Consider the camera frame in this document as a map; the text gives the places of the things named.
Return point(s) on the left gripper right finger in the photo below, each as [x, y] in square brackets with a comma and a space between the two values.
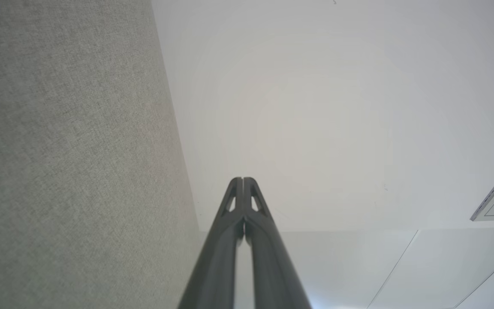
[272, 266]

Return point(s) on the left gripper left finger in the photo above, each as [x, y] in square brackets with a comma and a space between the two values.
[217, 266]

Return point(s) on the grey fabric sofa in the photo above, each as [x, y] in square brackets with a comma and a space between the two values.
[58, 171]

